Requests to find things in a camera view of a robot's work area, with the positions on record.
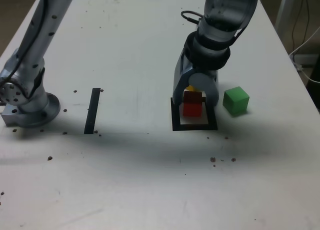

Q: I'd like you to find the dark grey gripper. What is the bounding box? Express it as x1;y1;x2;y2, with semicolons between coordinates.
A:
172;49;221;108

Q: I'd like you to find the red cube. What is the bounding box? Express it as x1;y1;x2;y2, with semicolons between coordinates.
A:
182;91;203;117

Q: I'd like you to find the green cube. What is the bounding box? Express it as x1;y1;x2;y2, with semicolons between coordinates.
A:
222;86;250;116

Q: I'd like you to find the black tape square outline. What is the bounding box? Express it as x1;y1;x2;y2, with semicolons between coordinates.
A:
170;96;219;131

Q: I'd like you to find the black tape strip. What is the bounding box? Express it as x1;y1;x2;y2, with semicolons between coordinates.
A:
84;88;101;135

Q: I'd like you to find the white metal post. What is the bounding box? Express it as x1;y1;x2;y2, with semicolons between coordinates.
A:
274;0;294;28

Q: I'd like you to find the black hanging cable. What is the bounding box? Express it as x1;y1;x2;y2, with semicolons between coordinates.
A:
290;0;310;56

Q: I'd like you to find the white cable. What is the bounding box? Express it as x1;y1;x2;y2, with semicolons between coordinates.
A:
288;26;320;83

